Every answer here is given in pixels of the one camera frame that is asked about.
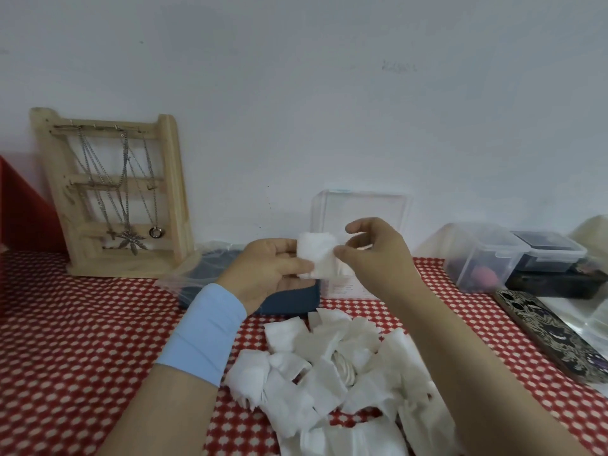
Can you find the person's right hand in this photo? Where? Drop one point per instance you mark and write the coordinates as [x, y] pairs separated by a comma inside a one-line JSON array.
[[385, 261]]

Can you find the person's left hand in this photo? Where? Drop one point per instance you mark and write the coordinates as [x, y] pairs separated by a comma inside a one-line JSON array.
[[261, 275]]

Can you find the clear cotton pad box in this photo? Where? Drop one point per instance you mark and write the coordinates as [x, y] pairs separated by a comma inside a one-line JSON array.
[[361, 208]]

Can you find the white cloth square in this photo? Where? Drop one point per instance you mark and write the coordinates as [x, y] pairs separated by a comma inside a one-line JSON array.
[[318, 249]]

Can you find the clear plastic bag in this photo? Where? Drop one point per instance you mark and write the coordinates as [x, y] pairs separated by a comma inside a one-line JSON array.
[[190, 275]]

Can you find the pile of white cotton pads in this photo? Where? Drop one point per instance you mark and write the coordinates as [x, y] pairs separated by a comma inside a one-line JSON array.
[[323, 384]]

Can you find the person's left forearm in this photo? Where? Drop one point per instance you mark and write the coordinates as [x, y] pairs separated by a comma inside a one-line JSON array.
[[161, 417]]

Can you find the person's right forearm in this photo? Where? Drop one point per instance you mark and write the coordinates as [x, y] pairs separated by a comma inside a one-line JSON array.
[[475, 375]]

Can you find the black tray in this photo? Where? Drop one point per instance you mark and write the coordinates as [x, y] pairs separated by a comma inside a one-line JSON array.
[[556, 284]]

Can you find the dark blue pouch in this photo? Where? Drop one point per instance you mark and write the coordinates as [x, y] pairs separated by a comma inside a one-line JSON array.
[[294, 301]]

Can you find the light blue wristband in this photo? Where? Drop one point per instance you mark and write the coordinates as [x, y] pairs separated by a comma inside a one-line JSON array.
[[202, 334]]

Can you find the clear lidded plastic container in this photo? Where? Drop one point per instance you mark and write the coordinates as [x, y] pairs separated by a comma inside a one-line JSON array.
[[482, 242]]

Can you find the pink makeup sponge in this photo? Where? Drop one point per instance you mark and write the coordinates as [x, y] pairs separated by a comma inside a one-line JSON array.
[[484, 277]]

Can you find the wooden jewelry stand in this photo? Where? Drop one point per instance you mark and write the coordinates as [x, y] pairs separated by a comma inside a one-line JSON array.
[[173, 185]]

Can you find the clear container with black contents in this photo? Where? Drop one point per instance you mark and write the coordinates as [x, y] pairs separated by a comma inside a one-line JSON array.
[[548, 249]]

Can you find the phone with patterned case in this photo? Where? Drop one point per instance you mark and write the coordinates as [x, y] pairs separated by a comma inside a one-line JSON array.
[[551, 334]]

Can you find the red checkered tablecloth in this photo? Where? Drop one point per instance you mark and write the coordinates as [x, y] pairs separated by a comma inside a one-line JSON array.
[[71, 337]]

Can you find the beige plastic tub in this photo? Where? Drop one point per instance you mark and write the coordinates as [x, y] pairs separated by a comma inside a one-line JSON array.
[[594, 235]]

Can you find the red framed mirror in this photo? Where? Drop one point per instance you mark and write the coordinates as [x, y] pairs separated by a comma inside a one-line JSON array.
[[24, 218]]

